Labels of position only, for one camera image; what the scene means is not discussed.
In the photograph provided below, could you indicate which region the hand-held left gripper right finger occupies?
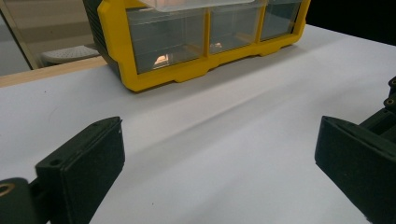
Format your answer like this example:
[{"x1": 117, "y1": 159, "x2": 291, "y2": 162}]
[{"x1": 314, "y1": 115, "x2": 396, "y2": 224}]

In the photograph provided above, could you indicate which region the grey perforated round disc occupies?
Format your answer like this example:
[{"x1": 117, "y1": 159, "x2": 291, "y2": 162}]
[{"x1": 40, "y1": 45, "x2": 101, "y2": 65}]

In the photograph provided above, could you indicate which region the yellow black drawer organizer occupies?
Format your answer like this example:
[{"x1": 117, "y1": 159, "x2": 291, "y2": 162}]
[{"x1": 82, "y1": 0, "x2": 312, "y2": 93}]

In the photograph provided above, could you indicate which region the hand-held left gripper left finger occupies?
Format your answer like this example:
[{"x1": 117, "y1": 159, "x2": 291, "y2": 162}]
[{"x1": 35, "y1": 116, "x2": 126, "y2": 224}]

